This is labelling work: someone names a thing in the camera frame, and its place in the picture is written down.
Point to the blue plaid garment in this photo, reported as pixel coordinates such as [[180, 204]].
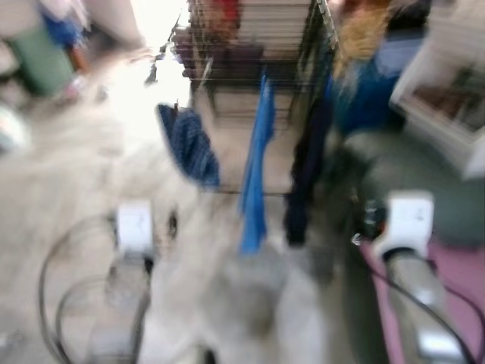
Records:
[[189, 148]]

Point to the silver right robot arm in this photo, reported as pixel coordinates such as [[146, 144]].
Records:
[[417, 303]]

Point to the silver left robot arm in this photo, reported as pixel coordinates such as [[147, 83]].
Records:
[[125, 303]]

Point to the dark green sofa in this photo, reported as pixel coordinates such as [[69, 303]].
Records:
[[409, 174]]

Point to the dark navy garment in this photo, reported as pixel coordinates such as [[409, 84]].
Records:
[[307, 174]]

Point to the bright blue garment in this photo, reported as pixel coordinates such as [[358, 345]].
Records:
[[256, 174]]

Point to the blue fabric bundle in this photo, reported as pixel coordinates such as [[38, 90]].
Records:
[[375, 91]]

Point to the white shelf unit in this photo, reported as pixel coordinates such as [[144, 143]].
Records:
[[439, 98]]

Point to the mustard yellow cloth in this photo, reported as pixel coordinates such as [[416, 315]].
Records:
[[360, 38]]

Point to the black metal drying rack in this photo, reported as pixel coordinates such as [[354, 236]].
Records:
[[250, 45]]

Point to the green laundry basket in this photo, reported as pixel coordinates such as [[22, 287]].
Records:
[[38, 61]]

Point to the blue hanging cloth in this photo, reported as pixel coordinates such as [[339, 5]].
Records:
[[64, 32]]

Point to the white hanging cloth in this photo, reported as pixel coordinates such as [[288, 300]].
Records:
[[64, 9]]

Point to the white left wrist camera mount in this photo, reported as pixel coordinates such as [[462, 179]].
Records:
[[135, 226]]

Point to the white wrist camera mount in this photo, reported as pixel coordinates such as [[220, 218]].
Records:
[[135, 226], [409, 220]]

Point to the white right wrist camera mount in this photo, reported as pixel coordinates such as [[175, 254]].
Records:
[[409, 220]]

